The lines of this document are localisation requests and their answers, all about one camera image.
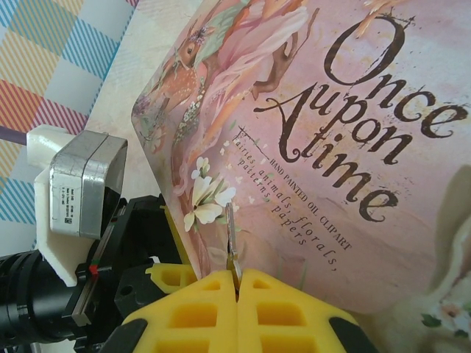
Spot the small silver key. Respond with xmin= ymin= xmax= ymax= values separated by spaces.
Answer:
xmin=224 ymin=202 xmax=244 ymax=295

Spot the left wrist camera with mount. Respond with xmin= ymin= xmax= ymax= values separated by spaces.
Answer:
xmin=25 ymin=124 xmax=129 ymax=288

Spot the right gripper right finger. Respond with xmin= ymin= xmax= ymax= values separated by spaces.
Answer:
xmin=238 ymin=267 xmax=377 ymax=353

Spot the pink illustrated tin box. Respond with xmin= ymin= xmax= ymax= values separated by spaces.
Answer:
xmin=130 ymin=0 xmax=471 ymax=353

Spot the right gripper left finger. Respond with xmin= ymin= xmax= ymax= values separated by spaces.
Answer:
xmin=106 ymin=269 xmax=239 ymax=353

